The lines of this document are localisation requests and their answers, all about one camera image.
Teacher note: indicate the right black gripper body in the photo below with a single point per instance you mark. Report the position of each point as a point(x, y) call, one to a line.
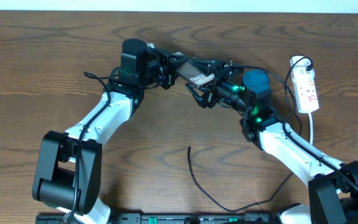
point(220, 78)

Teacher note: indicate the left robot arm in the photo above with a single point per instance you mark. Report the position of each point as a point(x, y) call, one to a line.
point(68, 172)

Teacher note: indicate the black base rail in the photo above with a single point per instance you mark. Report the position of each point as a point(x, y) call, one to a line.
point(135, 218)

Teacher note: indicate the white power strip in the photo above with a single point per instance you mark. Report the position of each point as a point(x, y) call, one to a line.
point(302, 75)

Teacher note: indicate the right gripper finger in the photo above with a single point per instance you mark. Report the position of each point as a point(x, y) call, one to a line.
point(207, 67)
point(201, 95)

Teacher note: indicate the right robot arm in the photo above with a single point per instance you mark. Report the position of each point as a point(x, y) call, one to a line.
point(332, 184)

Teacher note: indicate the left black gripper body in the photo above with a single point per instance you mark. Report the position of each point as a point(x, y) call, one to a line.
point(163, 70)

